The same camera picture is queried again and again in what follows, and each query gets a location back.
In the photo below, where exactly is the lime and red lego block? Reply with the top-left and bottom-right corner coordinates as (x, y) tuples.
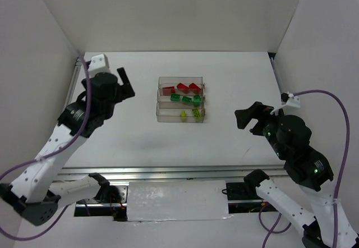
(162, 86), (176, 96)

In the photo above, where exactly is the green rounded lego half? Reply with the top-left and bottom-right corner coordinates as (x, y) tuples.
(170, 93), (181, 102)

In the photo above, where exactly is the red and green lego piece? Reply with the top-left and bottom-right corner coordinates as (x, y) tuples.
(177, 82), (190, 94)

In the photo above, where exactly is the green lego brick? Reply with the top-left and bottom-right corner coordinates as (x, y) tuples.
(181, 96), (192, 104)

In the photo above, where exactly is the lime lego brick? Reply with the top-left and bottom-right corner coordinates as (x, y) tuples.
(191, 108), (202, 119)

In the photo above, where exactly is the lime and green rounded lego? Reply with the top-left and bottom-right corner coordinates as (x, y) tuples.
(180, 110), (187, 121)

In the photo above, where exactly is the red lego brick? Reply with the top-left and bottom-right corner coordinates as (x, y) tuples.
(188, 83), (201, 93)

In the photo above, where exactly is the small green square lego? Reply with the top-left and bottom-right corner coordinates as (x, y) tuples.
(193, 95), (202, 103)

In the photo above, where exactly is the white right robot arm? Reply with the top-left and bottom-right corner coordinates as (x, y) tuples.
(234, 102), (358, 247)

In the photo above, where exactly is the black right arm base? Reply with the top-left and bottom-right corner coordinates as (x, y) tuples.
(222, 181), (278, 203)

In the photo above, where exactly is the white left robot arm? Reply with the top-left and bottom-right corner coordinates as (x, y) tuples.
(1, 67), (135, 226)

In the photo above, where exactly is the white foam board cover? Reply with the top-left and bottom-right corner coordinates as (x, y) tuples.
(127, 180), (229, 222)

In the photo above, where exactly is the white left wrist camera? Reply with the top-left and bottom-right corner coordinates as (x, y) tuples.
(88, 54), (111, 78)

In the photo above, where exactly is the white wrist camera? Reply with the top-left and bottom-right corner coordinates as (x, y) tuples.
(270, 92), (301, 115)
(88, 54), (111, 78)

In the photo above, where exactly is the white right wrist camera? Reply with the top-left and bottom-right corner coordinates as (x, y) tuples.
(270, 92), (301, 115)

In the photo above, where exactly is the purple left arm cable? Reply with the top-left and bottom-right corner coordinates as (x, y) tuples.
(0, 50), (93, 242)

